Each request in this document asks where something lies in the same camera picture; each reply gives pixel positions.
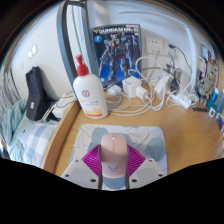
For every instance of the blue plaid pillow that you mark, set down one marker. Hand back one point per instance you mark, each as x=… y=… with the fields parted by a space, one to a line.
x=40 y=143

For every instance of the tree figure print box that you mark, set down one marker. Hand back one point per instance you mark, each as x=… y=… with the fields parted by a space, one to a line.
x=209 y=73

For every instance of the white wall socket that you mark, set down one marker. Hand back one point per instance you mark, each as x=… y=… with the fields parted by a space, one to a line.
x=154 y=46

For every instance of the white lotion bottle red pump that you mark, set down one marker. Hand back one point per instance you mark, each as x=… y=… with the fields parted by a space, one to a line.
x=90 y=95

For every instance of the grey metal desk frame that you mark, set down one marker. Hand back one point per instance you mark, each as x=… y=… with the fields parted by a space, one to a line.
x=65 y=40

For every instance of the white plug charger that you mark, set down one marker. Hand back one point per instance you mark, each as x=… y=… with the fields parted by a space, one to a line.
x=141 y=93

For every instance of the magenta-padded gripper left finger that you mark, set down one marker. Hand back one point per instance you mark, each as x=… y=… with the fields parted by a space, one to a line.
x=80 y=173

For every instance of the grey patterned mouse pad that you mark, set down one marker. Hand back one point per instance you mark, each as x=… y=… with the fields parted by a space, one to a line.
x=150 y=140

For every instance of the small white charger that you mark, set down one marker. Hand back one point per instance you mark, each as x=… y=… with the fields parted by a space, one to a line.
x=114 y=90

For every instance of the pink computer mouse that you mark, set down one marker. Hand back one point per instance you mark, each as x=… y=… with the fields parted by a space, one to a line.
x=114 y=150

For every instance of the black bag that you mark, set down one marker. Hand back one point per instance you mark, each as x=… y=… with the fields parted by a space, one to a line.
x=36 y=96

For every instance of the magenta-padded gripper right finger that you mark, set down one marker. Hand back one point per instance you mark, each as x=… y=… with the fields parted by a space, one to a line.
x=148 y=171

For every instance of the white power strip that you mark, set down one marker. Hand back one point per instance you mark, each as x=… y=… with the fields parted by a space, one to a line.
x=184 y=100

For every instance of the blue robot model box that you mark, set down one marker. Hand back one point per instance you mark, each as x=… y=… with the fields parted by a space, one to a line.
x=116 y=55

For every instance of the white light switch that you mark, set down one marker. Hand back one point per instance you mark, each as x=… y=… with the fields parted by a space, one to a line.
x=32 y=51

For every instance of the blue and white tube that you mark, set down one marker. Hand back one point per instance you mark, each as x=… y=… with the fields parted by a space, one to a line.
x=212 y=98

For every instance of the white multiport charger block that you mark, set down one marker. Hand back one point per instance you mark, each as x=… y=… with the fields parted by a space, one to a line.
x=130 y=86

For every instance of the teal blanket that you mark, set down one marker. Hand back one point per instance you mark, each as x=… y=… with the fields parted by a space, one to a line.
x=12 y=126

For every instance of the black ruler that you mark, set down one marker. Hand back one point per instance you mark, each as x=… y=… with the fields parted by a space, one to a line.
x=200 y=108

